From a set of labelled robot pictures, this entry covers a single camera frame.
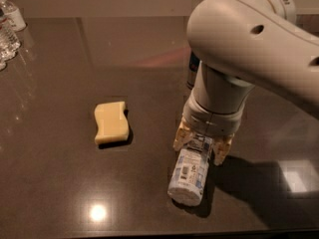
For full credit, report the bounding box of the clear water bottle white label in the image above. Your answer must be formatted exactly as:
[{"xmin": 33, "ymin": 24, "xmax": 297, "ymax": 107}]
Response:
[{"xmin": 0, "ymin": 0, "xmax": 26, "ymax": 32}]

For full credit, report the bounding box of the blue label plastic water bottle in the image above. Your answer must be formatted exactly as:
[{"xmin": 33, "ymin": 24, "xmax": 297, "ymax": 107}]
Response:
[{"xmin": 167, "ymin": 134, "xmax": 212, "ymax": 206}]

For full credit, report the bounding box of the yellow sponge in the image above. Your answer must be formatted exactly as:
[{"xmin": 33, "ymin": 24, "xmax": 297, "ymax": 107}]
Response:
[{"xmin": 94, "ymin": 102, "xmax": 130, "ymax": 145}]

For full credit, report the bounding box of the clear ribbed water bottle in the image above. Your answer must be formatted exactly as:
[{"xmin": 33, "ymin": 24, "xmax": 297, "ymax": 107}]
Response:
[{"xmin": 0, "ymin": 9, "xmax": 21, "ymax": 61}]

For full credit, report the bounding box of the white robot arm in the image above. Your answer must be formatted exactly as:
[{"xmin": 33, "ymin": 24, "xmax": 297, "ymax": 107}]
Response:
[{"xmin": 173, "ymin": 0, "xmax": 319, "ymax": 165}]

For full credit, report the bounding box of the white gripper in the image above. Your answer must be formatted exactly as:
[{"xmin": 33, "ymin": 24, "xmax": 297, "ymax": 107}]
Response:
[{"xmin": 172, "ymin": 95, "xmax": 243, "ymax": 166}]

